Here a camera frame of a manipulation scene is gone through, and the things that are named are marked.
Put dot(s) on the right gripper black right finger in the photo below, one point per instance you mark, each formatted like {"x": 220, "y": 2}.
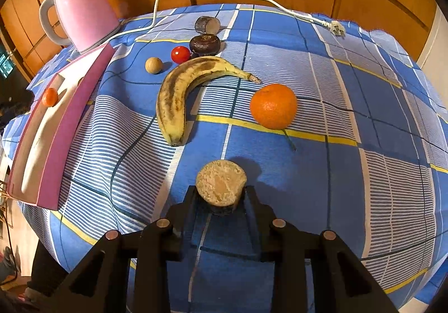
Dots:
{"x": 305, "y": 263}

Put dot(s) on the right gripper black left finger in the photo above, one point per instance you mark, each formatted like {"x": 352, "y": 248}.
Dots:
{"x": 99, "y": 283}

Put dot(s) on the orange tangerine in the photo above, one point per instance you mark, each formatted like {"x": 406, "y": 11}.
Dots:
{"x": 50, "y": 97}
{"x": 274, "y": 106}

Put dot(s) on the spotted yellow banana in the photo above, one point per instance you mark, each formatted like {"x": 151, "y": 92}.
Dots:
{"x": 179, "y": 82}

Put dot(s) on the small tan round fruit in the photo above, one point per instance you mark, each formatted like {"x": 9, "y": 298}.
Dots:
{"x": 153, "y": 65}

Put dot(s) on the red cherry tomato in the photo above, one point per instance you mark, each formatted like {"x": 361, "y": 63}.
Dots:
{"x": 180, "y": 54}

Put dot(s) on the small dark water chestnut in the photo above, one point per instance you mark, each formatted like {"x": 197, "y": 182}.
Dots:
{"x": 205, "y": 44}

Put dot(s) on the pink white shallow box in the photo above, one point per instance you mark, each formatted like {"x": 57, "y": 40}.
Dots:
{"x": 40, "y": 156}

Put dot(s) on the blue checkered tablecloth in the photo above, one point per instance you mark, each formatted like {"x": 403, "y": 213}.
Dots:
{"x": 366, "y": 155}

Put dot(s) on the pink electric kettle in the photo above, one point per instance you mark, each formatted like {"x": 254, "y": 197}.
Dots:
{"x": 86, "y": 23}

